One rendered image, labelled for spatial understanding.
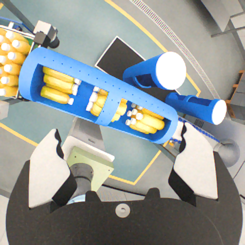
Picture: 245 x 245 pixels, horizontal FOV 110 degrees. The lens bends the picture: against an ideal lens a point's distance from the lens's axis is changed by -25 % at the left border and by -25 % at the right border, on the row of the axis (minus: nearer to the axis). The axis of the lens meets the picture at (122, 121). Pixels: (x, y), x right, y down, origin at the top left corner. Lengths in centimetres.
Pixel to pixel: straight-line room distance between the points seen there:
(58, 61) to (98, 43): 133
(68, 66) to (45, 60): 10
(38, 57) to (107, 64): 117
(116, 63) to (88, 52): 44
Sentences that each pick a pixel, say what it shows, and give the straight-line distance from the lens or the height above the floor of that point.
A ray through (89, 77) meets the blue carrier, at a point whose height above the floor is 121.
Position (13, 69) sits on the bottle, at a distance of 84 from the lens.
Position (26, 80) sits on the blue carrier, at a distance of 60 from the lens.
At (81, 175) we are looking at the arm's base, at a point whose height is 129.
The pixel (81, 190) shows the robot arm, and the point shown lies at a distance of 57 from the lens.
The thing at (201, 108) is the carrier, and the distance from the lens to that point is 148.
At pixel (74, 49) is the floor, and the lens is 185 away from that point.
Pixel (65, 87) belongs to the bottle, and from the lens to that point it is 68.
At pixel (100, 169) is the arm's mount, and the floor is 121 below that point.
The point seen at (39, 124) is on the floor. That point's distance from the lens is 201.
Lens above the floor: 176
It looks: 67 degrees down
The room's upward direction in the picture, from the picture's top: 137 degrees clockwise
